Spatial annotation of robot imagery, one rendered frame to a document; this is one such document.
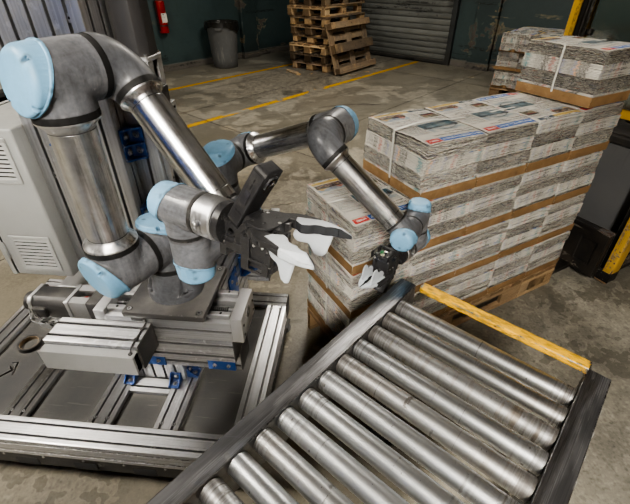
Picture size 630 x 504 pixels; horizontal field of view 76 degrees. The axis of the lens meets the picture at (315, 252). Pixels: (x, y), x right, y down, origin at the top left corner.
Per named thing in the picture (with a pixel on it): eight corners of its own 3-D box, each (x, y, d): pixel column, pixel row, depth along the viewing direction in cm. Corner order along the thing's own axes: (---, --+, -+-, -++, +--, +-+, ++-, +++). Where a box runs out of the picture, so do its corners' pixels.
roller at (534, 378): (399, 307, 118) (401, 294, 115) (576, 401, 93) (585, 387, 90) (390, 316, 115) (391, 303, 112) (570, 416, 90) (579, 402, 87)
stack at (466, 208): (306, 326, 215) (303, 182, 167) (466, 263, 261) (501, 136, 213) (344, 379, 188) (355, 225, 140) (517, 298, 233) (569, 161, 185)
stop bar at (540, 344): (423, 286, 118) (424, 281, 117) (590, 366, 94) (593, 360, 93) (418, 292, 116) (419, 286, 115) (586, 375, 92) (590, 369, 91)
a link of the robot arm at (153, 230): (202, 254, 111) (194, 211, 103) (164, 281, 102) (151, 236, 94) (171, 242, 116) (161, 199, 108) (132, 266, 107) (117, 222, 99)
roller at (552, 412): (387, 319, 114) (388, 306, 111) (568, 421, 89) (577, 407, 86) (376, 329, 111) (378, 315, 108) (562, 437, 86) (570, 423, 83)
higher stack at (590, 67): (466, 263, 261) (526, 38, 186) (498, 250, 272) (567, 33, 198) (516, 298, 233) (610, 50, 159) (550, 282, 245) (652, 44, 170)
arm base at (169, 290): (139, 303, 109) (130, 274, 104) (162, 269, 122) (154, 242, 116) (194, 307, 108) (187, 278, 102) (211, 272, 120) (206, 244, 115)
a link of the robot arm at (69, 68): (168, 277, 102) (103, 33, 71) (117, 312, 92) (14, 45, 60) (136, 262, 107) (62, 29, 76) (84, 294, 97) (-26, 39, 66)
